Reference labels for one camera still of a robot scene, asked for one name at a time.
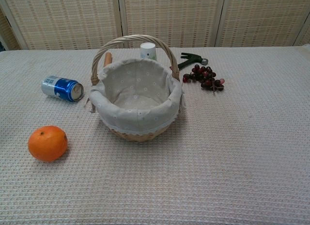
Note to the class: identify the orange fruit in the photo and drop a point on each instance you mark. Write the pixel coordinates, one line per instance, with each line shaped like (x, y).
(47, 144)

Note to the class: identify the beige fabric basket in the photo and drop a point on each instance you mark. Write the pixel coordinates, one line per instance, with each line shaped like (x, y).
(135, 99)

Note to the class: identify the woven bamboo folding screen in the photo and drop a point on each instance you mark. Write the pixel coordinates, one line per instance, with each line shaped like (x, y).
(72, 17)

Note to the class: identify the white paper cup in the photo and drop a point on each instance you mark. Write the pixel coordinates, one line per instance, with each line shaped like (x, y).
(148, 51)

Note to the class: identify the bunch of dark red grapes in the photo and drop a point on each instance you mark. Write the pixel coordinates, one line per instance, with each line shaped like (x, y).
(206, 78)

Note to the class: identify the black and red claw hammer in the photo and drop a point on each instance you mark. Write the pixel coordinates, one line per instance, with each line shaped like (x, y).
(191, 60)

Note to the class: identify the brown wooden rolling stick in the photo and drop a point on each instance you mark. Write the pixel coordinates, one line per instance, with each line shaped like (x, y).
(108, 59)

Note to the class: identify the beige waffle weave tablecloth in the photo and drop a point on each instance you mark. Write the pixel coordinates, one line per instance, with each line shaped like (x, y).
(218, 150)

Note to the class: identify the blue and white drink can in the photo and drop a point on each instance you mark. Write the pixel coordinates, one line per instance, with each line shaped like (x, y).
(61, 88)

